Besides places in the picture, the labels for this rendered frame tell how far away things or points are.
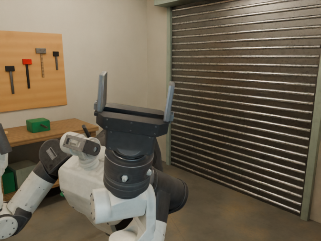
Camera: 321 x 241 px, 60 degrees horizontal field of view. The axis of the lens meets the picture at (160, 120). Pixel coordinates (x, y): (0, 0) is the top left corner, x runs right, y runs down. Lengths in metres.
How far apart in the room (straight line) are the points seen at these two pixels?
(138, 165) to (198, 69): 3.36
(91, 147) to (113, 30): 3.55
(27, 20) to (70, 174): 3.00
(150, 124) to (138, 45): 4.09
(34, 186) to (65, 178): 0.16
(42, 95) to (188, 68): 1.94
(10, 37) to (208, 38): 2.32
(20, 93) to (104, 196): 3.21
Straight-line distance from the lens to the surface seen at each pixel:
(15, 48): 3.68
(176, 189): 0.79
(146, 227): 0.59
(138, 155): 0.47
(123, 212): 0.55
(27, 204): 1.09
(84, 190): 0.87
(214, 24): 3.68
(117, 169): 0.48
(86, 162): 0.86
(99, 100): 0.45
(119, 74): 4.30
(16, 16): 3.74
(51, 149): 1.05
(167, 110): 0.44
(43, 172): 1.06
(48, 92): 3.80
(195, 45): 3.85
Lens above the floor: 1.66
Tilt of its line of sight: 13 degrees down
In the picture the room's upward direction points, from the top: straight up
